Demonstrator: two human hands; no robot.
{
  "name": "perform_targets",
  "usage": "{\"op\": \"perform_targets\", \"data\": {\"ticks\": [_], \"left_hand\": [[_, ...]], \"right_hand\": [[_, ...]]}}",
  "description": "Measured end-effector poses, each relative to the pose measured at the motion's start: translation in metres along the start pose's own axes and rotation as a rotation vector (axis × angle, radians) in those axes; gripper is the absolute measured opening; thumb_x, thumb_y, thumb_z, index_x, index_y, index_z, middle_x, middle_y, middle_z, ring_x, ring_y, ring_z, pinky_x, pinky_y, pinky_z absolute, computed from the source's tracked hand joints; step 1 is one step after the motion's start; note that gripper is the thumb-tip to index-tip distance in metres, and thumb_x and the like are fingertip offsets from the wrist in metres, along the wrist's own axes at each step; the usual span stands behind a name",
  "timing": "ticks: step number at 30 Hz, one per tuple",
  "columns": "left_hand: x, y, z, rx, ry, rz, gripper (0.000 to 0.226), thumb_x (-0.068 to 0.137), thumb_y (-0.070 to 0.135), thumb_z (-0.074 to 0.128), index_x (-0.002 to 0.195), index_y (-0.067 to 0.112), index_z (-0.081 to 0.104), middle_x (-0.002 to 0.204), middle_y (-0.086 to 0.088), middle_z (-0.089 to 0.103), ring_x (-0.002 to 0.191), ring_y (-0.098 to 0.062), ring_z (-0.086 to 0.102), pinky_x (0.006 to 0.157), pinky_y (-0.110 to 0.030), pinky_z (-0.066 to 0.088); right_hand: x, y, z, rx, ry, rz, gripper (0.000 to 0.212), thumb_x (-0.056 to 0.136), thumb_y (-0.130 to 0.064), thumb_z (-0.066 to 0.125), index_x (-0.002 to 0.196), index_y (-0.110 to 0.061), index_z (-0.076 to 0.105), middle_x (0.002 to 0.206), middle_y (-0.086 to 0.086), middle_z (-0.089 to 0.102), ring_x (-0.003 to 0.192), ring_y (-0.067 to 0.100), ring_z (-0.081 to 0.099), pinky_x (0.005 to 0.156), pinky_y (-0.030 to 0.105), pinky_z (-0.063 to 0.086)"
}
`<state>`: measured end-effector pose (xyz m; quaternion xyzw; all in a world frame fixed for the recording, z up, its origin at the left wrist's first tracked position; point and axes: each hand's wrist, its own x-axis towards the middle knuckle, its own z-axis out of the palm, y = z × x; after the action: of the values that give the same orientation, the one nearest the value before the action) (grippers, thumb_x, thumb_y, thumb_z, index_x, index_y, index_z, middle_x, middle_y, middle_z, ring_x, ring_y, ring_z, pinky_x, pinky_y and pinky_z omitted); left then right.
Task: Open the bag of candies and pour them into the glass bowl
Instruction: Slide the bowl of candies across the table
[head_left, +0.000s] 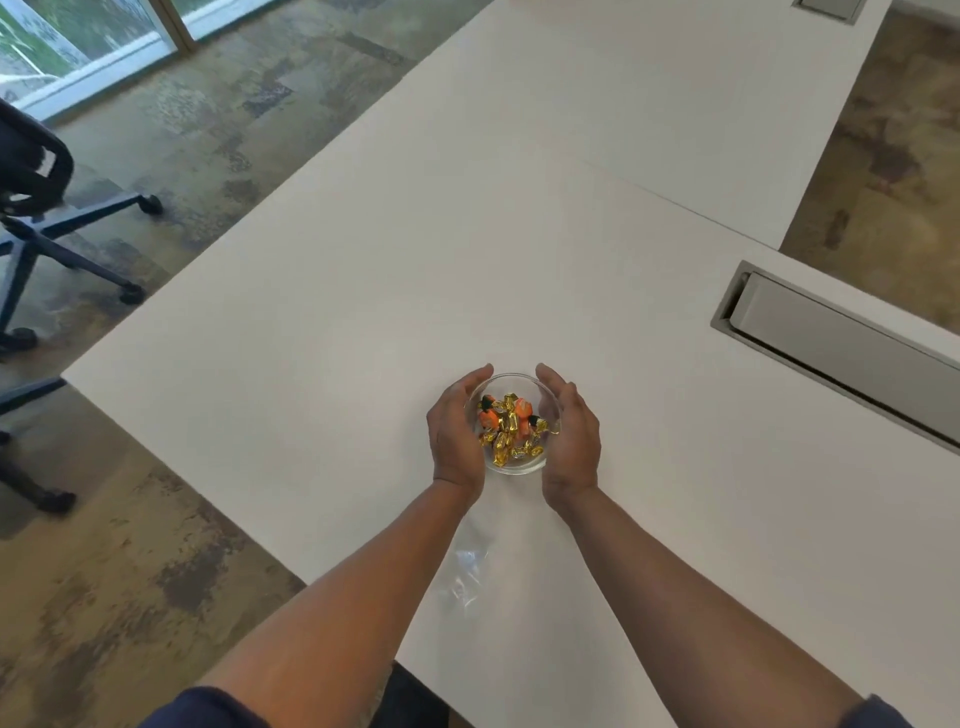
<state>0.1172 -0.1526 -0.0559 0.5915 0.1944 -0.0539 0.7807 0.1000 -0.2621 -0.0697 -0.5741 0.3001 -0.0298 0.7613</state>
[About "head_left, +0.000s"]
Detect person's left hand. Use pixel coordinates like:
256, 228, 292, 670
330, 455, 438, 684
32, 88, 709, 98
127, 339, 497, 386
425, 363, 496, 500

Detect person's right hand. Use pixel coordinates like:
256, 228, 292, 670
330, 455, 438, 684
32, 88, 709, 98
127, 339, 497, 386
534, 362, 603, 515

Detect pile of gold orange candy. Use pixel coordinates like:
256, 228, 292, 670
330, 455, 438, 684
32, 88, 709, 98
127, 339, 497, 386
477, 392, 562, 466

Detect clear glass bowl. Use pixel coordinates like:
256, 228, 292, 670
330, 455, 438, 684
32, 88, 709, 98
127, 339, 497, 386
464, 372, 565, 476

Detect clear plastic candy bag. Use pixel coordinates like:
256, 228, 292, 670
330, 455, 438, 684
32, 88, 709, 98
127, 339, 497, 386
442, 517, 500, 613

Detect person's left forearm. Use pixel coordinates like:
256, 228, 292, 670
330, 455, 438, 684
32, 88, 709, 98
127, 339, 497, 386
198, 479, 481, 728

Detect person's right forearm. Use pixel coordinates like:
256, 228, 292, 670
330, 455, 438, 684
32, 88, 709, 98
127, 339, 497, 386
553, 485, 864, 728

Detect white table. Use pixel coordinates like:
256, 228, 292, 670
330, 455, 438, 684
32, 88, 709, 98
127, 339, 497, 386
404, 0, 894, 250
61, 74, 960, 728

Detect dark trousers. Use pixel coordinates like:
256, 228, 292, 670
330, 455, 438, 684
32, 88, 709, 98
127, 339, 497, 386
367, 663, 474, 728

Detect navy left sleeve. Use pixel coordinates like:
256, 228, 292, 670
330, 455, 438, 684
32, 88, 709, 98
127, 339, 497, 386
138, 686, 268, 728

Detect navy sleeve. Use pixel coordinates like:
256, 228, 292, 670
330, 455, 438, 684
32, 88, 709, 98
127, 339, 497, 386
138, 686, 268, 728
839, 695, 913, 728

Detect navy right sleeve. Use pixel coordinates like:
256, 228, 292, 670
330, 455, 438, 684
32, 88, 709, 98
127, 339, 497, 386
839, 695, 913, 728

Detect black mesh office chair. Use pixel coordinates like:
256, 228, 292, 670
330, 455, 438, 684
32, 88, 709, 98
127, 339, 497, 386
0, 97, 164, 354

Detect large glass window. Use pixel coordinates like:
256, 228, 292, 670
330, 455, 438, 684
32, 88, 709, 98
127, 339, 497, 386
0, 0, 279, 121

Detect long grey cable hatch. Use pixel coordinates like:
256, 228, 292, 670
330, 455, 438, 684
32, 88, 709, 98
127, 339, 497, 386
710, 260, 960, 457

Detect small grey cable hatch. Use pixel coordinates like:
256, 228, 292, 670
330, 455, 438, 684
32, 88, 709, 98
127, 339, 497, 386
791, 0, 870, 25

